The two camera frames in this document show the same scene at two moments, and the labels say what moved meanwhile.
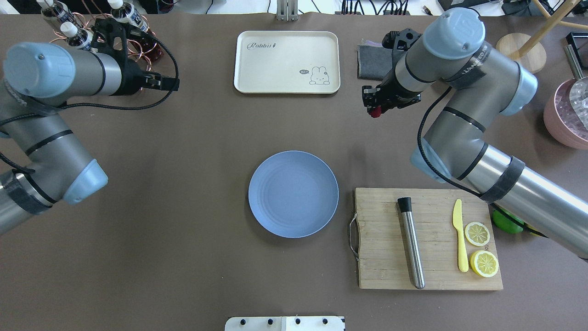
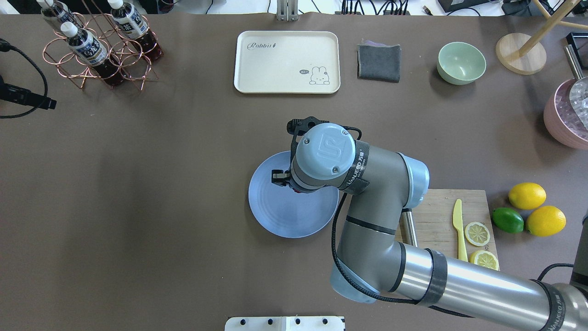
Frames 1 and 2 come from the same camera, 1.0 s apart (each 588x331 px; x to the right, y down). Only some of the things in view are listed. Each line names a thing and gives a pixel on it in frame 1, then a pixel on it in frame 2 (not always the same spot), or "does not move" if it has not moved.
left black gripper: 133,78 → 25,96
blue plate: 293,194 does not move
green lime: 507,221 does not move
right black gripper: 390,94 → 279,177
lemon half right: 484,263 does not move
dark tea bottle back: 59,10 does not move
